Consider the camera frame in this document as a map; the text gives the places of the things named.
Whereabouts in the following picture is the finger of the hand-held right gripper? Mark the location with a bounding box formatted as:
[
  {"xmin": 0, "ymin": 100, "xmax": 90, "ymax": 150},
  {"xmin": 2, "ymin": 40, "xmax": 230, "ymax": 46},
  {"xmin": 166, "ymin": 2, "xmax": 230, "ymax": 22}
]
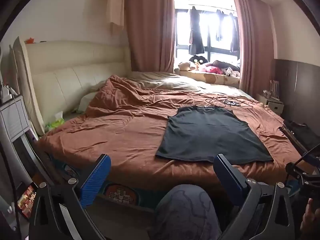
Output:
[{"xmin": 286, "ymin": 145, "xmax": 320, "ymax": 180}]

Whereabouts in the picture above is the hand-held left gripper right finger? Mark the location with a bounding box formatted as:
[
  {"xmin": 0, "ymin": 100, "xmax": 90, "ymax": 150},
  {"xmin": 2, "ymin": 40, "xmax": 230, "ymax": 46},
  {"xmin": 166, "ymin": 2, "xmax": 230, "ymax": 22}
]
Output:
[{"xmin": 213, "ymin": 154, "xmax": 297, "ymax": 240}]

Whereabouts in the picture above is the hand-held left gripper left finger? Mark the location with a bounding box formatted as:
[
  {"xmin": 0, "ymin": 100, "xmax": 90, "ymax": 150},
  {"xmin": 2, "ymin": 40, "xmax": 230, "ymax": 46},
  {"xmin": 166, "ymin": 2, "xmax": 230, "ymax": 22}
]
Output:
[{"xmin": 29, "ymin": 153, "xmax": 112, "ymax": 240}]

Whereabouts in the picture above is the black mesh tank top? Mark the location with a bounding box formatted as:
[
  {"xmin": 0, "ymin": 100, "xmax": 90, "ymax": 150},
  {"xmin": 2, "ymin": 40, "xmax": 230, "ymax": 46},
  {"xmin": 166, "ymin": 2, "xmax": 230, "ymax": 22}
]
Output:
[{"xmin": 155, "ymin": 106, "xmax": 274, "ymax": 165}]

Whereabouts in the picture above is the dark clothes pile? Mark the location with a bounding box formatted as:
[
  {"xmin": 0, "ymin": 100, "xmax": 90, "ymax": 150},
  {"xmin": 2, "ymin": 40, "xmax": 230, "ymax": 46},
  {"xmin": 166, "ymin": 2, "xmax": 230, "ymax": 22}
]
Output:
[{"xmin": 212, "ymin": 60, "xmax": 241, "ymax": 77}]

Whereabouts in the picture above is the person's right hand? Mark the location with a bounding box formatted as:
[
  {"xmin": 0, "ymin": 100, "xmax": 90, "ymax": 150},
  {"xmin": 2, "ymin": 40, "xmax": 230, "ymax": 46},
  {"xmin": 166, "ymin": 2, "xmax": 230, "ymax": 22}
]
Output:
[{"xmin": 301, "ymin": 197, "xmax": 320, "ymax": 240}]

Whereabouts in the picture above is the printed mattress side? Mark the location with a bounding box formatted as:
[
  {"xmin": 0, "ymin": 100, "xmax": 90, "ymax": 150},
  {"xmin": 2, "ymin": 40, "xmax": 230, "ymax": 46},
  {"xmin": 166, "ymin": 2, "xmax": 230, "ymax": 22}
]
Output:
[{"xmin": 99, "ymin": 180, "xmax": 157, "ymax": 212}]

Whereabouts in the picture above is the folded dark cloth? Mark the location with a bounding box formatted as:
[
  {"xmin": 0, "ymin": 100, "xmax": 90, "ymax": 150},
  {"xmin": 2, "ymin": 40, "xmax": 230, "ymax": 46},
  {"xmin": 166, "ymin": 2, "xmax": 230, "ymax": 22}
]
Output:
[{"xmin": 279, "ymin": 119, "xmax": 319, "ymax": 145}]

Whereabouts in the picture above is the brown blanket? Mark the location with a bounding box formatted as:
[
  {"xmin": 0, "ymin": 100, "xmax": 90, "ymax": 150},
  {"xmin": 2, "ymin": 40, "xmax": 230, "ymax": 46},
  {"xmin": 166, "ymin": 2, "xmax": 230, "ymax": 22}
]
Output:
[{"xmin": 37, "ymin": 74, "xmax": 304, "ymax": 193}]

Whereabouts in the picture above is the person's leg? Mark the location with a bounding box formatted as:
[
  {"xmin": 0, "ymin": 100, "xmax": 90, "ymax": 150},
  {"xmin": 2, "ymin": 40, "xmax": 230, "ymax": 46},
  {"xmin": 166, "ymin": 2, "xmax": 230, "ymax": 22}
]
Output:
[{"xmin": 154, "ymin": 184, "xmax": 223, "ymax": 240}]

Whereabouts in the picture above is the green tissue packet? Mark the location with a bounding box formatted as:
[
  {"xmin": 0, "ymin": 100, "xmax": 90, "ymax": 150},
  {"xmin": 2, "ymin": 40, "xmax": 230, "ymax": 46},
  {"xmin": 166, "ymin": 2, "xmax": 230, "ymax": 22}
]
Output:
[{"xmin": 45, "ymin": 112, "xmax": 66, "ymax": 131}]

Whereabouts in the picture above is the white nightstand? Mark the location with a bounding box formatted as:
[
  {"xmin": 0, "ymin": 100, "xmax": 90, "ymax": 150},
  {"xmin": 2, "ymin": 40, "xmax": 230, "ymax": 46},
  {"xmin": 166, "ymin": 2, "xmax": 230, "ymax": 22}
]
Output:
[{"xmin": 255, "ymin": 80, "xmax": 284, "ymax": 117}]

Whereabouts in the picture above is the tablet screen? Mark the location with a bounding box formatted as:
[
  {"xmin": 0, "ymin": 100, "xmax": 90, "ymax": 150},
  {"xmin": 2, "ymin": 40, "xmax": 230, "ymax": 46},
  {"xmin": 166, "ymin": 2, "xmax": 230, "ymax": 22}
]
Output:
[{"xmin": 16, "ymin": 182, "xmax": 38, "ymax": 221}]

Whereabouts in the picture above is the white pillow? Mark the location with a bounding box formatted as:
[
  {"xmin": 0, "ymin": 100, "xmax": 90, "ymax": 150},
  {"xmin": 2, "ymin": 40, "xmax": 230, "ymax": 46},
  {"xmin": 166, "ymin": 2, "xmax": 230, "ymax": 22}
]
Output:
[{"xmin": 76, "ymin": 92, "xmax": 98, "ymax": 113}]

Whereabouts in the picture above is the white side cabinet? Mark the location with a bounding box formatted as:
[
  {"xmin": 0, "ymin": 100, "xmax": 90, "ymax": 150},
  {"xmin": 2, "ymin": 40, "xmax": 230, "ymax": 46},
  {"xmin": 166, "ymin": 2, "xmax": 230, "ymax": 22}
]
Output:
[{"xmin": 0, "ymin": 95, "xmax": 31, "ymax": 142}]

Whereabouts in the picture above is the cream padded headboard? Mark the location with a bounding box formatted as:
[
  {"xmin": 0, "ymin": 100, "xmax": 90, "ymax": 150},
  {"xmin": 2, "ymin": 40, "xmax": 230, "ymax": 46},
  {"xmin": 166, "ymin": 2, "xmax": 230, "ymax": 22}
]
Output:
[{"xmin": 25, "ymin": 40, "xmax": 132, "ymax": 130}]

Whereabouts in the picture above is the pink plush toy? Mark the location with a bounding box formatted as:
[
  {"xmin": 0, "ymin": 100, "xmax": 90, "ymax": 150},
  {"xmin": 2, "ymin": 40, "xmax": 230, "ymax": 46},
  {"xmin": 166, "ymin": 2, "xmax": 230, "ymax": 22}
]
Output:
[{"xmin": 199, "ymin": 64, "xmax": 224, "ymax": 75}]

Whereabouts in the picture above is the beige bedsheet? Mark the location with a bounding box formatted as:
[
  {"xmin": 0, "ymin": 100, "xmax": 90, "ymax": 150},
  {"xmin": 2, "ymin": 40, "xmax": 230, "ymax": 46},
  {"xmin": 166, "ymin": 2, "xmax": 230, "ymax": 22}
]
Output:
[{"xmin": 126, "ymin": 71, "xmax": 250, "ymax": 98}]

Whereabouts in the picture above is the beige plush toy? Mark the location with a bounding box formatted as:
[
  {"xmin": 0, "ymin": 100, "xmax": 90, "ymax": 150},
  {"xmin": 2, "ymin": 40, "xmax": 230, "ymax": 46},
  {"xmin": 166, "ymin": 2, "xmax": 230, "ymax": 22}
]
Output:
[{"xmin": 174, "ymin": 61, "xmax": 192, "ymax": 75}]

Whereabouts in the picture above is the beige leaning board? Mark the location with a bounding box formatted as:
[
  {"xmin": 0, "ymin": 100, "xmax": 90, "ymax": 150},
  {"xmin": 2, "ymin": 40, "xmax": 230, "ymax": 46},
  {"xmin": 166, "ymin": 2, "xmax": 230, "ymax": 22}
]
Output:
[{"xmin": 9, "ymin": 36, "xmax": 46, "ymax": 137}]

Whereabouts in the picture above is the black plush toy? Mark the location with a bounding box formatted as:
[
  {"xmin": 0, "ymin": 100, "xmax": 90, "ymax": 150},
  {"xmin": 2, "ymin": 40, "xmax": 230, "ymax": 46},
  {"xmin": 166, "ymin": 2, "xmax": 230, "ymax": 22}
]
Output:
[{"xmin": 189, "ymin": 54, "xmax": 208, "ymax": 65}]

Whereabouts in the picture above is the pink curtain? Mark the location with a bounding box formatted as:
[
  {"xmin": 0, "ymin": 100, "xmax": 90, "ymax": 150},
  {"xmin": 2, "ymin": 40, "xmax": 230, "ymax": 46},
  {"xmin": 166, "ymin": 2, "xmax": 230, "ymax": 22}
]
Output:
[
  {"xmin": 232, "ymin": 0, "xmax": 278, "ymax": 98},
  {"xmin": 124, "ymin": 0, "xmax": 177, "ymax": 73}
]

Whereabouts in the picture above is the hanging dark garment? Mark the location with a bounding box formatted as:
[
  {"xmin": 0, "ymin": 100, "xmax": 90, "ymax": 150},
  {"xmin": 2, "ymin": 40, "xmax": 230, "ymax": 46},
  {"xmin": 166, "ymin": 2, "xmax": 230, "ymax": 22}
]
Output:
[
  {"xmin": 229, "ymin": 13, "xmax": 240, "ymax": 53},
  {"xmin": 215, "ymin": 9, "xmax": 225, "ymax": 42}
]

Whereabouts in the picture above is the hanging black dress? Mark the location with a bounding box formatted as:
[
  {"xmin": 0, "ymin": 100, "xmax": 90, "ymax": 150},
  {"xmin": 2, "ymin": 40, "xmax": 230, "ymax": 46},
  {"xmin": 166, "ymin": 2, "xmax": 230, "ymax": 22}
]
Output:
[{"xmin": 188, "ymin": 6, "xmax": 206, "ymax": 55}]

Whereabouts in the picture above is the window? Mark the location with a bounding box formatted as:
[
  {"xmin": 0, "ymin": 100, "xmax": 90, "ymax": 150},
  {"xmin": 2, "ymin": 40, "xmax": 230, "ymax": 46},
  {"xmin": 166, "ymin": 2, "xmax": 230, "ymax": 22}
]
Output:
[{"xmin": 173, "ymin": 0, "xmax": 242, "ymax": 64}]

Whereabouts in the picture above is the beige hanging cloth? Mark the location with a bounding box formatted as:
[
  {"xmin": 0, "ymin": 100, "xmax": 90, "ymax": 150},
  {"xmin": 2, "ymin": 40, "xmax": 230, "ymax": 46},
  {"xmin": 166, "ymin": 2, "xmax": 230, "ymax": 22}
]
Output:
[{"xmin": 106, "ymin": 0, "xmax": 125, "ymax": 36}]

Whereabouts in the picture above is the black cable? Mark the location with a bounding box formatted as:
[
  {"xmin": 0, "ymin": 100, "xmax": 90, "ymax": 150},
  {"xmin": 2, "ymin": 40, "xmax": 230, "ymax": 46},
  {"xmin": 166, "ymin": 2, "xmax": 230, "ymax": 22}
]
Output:
[{"xmin": 205, "ymin": 95, "xmax": 258, "ymax": 109}]

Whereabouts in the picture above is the dark wood wall panel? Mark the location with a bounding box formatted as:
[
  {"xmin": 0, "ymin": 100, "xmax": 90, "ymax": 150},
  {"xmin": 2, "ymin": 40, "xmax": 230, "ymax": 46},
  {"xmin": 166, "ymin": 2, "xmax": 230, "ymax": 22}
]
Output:
[{"xmin": 274, "ymin": 59, "xmax": 320, "ymax": 135}]

